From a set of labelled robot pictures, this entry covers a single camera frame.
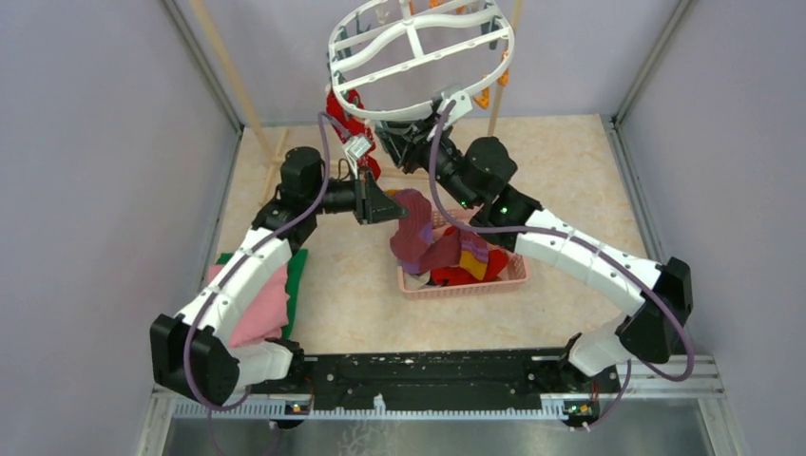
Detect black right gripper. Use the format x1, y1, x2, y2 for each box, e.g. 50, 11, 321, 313
377, 111, 478, 211

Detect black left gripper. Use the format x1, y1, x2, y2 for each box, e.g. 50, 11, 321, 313
307, 165, 409, 225

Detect maroon purple long sock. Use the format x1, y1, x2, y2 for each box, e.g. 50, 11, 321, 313
390, 188, 432, 263
390, 224, 509, 287

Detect red patterned sock pair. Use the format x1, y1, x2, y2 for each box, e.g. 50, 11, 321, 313
325, 88, 381, 180

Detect white plastic clip hanger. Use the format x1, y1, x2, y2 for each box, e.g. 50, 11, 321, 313
326, 1, 517, 122

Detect orange clothespin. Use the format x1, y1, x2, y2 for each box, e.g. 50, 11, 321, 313
496, 50, 509, 87
472, 75, 490, 110

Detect pink plastic basket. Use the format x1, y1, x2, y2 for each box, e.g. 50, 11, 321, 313
393, 210, 529, 299

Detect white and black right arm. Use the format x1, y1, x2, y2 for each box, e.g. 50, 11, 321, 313
374, 116, 694, 391

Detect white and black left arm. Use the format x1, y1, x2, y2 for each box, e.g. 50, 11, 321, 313
149, 138, 407, 411

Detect green cloth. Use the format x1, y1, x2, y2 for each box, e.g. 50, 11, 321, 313
216, 248, 310, 340

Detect pink cloth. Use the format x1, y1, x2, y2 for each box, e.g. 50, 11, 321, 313
221, 265, 292, 349

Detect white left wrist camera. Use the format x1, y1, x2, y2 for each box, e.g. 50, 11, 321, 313
342, 135, 373, 174

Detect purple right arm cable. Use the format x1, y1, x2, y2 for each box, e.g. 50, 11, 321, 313
427, 100, 697, 433

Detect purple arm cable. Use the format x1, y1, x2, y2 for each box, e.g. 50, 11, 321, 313
427, 100, 697, 433
182, 111, 354, 456

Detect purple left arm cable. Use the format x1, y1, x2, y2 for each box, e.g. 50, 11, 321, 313
182, 111, 354, 456

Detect wooden drying rack frame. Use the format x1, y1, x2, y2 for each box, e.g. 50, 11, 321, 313
185, 0, 527, 209

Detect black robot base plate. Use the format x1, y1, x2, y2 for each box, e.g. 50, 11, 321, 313
252, 348, 622, 394

